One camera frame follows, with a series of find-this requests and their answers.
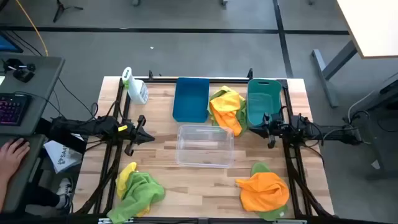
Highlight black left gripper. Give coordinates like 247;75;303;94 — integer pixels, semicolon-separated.
119;114;155;156

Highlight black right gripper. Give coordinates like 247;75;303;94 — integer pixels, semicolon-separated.
249;113;285;149

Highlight clear plastic bin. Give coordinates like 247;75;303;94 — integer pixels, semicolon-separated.
175;124;234;169

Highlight person's forearm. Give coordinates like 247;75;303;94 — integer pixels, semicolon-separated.
0;174;11;213

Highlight orange microfiber towel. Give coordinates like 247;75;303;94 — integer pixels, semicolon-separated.
210;104;243;137
235;172;290;213

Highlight yellow microfiber towel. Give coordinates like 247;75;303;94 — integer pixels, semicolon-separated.
210;90;242;114
115;161;150;218

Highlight teal plastic basket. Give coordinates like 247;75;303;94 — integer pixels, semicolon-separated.
246;78;284;129

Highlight white spray bottle green nozzle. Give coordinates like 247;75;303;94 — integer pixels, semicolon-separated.
121;66;149;105

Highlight blue plastic basket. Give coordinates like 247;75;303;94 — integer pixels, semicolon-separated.
172;77;211;123

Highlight white printed bag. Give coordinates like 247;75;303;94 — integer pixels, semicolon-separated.
43;139;83;174

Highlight grey table leg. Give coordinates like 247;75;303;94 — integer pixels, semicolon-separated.
311;40;358;108

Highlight person's white shoe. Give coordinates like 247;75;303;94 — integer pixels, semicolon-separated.
55;177;74;210

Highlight person's leg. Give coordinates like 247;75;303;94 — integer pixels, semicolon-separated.
26;184;62;208

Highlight grey desk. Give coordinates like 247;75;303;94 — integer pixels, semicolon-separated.
0;55;66;215

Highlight person's hand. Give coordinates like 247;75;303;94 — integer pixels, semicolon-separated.
0;138;31;182

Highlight black backlit keyboard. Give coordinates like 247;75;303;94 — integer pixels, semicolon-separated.
0;92;32;127

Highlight black desk gadget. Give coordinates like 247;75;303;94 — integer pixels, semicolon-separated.
2;58;37;83

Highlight white table top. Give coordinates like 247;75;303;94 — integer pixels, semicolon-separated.
336;0;398;60

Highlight black tripod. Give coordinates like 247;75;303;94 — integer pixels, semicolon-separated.
52;0;84;24

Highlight computer monitor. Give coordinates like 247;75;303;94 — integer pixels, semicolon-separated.
0;30;24;54

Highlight black table edge rail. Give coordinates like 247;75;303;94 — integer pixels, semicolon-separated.
71;213;338;224
119;68;289;84

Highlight black cable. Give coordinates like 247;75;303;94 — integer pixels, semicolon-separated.
57;77;100;119

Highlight white cable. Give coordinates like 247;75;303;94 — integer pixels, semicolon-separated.
347;89;376;124

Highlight yellow cable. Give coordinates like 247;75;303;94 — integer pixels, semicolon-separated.
14;0;49;57

